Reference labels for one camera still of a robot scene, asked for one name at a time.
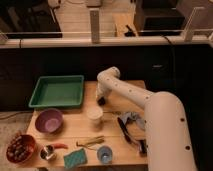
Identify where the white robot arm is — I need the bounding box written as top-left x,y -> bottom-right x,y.
96,67 -> 197,171

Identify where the white cup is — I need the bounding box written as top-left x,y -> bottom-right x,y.
87,106 -> 103,124

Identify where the green plastic tray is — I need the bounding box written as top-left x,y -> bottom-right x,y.
29,75 -> 84,108

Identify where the purple bowl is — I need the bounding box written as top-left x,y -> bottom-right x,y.
35,108 -> 63,133

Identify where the black tool on far table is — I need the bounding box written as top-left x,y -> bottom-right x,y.
124,25 -> 136,37

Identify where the red chili pepper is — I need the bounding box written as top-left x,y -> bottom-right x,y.
52,143 -> 68,149

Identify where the teal sponge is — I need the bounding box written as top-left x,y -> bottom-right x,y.
64,148 -> 87,169

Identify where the small metal cup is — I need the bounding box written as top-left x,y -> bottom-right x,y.
40,145 -> 56,161

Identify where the red bowl with nuts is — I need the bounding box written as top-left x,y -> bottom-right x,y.
6,134 -> 36,164

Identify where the black handled brush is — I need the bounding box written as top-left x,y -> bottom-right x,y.
117,117 -> 131,143

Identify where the white angled bracket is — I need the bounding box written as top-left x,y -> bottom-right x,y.
181,7 -> 205,42

